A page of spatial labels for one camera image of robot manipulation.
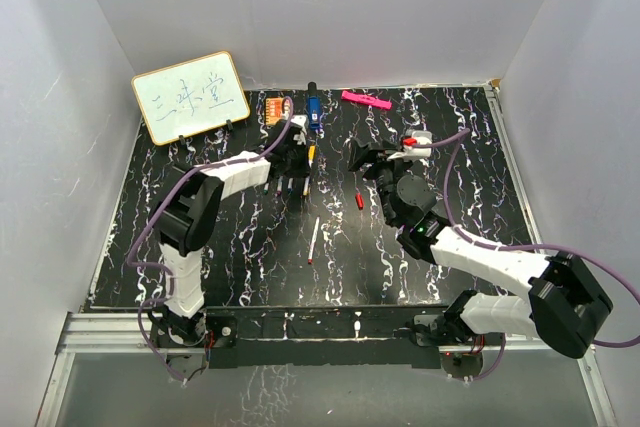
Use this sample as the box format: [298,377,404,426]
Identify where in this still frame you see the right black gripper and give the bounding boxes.
[350,137,415,227]

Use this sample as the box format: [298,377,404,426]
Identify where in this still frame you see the yellow pen cap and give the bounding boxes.
[308,145,316,166]

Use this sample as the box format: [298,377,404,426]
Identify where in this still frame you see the red pen cap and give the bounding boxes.
[355,193,364,210]

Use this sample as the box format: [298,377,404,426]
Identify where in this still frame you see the white pen red tip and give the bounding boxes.
[307,216,320,265]

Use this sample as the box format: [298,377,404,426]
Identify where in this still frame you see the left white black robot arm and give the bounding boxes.
[154,115,310,346]

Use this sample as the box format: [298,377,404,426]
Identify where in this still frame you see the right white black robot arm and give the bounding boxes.
[348,132,613,359]

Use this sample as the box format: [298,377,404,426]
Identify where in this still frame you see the orange mini notebook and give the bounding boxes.
[265,97,293,126]

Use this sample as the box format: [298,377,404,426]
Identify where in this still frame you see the pink plastic clip bar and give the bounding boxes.
[341,90,392,110]

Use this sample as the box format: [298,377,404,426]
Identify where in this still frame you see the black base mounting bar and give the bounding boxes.
[148,305,500,369]

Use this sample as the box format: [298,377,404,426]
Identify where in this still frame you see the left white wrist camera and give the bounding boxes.
[289,115,309,145]

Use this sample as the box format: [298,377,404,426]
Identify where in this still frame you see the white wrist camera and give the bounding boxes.
[387,130,433,161]
[289,115,309,145]

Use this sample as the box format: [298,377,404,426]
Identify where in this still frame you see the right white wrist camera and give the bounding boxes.
[387,130,433,161]

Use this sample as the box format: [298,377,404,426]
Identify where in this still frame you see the small whiteboard with wooden frame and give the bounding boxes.
[131,51,251,146]

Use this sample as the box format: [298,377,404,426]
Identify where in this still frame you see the aluminium frame rail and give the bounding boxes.
[36,312,618,426]

